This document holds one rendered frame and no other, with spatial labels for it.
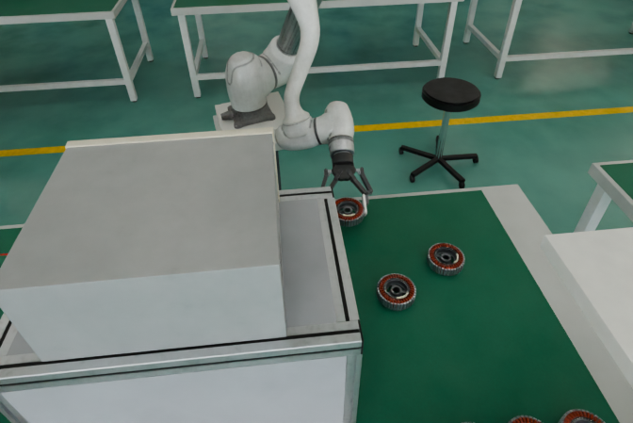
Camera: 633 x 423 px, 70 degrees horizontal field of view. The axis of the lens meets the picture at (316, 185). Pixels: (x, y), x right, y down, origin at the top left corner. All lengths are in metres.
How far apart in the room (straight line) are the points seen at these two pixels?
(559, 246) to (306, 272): 0.49
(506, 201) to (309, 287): 1.03
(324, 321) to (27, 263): 0.50
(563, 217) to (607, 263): 2.03
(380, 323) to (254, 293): 0.63
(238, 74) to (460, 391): 1.35
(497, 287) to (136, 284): 1.06
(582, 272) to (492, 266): 0.61
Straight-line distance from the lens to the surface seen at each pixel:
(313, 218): 1.07
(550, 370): 1.38
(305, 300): 0.92
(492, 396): 1.29
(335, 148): 1.57
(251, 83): 1.90
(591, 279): 0.96
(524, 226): 1.71
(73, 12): 3.88
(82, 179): 0.97
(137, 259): 0.77
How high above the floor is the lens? 1.86
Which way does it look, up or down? 40 degrees down
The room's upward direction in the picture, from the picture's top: 1 degrees counter-clockwise
